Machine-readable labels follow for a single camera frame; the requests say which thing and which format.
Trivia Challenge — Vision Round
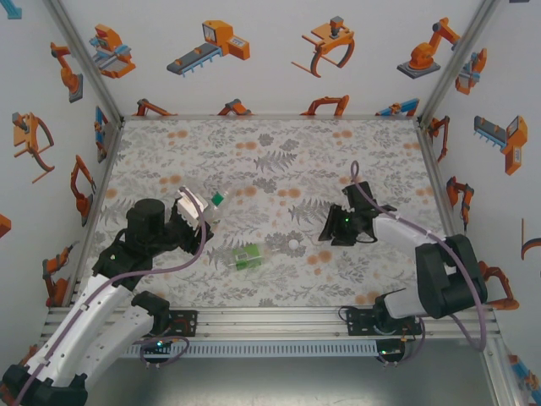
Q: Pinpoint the clear bottle white-green label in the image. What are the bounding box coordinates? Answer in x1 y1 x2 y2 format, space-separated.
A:
198 189 238 232

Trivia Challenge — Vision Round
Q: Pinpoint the clear bottle green label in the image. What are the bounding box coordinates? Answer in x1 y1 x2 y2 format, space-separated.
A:
226 243 280 274

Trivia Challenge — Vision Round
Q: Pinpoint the floral table cloth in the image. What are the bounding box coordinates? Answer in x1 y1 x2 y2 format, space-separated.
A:
86 118 470 309

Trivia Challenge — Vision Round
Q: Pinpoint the circuit board with green light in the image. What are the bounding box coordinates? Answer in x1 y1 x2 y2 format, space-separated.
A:
377 344 407 361
140 337 175 355

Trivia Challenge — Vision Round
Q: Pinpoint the grey metal panel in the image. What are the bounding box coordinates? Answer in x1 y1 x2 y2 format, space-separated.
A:
79 350 500 406

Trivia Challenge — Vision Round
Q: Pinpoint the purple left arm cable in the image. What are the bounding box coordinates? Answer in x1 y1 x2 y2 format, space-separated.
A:
10 185 212 406

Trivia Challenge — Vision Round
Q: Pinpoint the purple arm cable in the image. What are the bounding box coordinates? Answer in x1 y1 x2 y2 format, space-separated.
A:
10 185 212 406
350 160 487 369

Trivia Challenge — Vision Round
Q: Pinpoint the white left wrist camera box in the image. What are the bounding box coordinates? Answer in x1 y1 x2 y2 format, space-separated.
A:
175 187 210 232

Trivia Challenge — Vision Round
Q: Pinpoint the aluminium table edge rail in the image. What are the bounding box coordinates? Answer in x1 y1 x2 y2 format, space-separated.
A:
122 113 419 122
416 118 481 305
63 118 126 308

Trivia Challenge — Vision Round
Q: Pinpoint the wide aluminium base rail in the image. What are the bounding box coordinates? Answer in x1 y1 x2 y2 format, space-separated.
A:
40 306 502 342

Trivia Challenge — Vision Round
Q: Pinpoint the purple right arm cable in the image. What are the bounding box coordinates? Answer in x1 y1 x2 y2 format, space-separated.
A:
350 160 487 369

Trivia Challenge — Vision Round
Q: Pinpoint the slotted grey cable duct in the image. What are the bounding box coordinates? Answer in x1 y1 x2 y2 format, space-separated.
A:
122 341 380 359

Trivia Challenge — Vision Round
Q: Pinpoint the aluminium frame post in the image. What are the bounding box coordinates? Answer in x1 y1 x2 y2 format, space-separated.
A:
41 0 126 126
416 0 502 128
480 339 522 406

